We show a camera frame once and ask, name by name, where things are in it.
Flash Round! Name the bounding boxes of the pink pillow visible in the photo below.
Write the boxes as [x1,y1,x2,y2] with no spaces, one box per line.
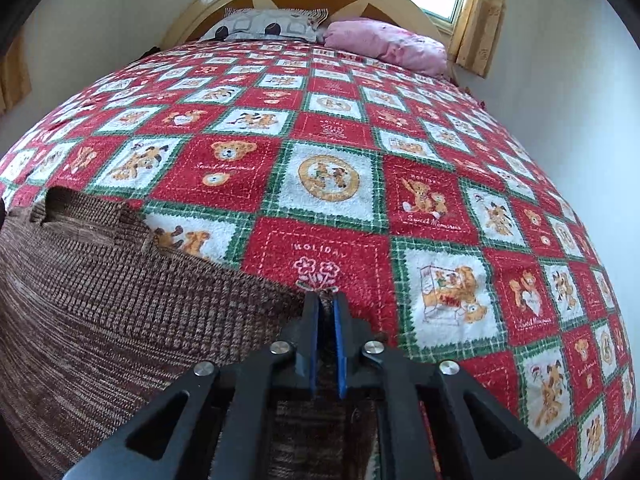
[322,18,448,79]

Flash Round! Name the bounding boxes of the yellow curtain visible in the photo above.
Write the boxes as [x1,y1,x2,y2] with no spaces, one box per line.
[0,30,32,117]
[446,0,512,79]

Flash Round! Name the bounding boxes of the white patterned pillow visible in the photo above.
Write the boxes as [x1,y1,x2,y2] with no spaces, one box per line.
[199,7,331,44]

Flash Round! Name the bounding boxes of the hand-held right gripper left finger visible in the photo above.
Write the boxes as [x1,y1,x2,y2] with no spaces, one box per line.
[65,291,320,480]

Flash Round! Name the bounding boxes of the red checkered printed blanket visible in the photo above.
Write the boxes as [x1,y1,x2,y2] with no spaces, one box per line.
[0,39,637,480]

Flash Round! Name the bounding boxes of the brown knit sweater sun prints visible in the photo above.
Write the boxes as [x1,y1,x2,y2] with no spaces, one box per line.
[0,186,381,480]

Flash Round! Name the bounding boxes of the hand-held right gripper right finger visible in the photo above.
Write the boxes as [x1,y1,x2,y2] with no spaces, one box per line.
[333,292,582,480]

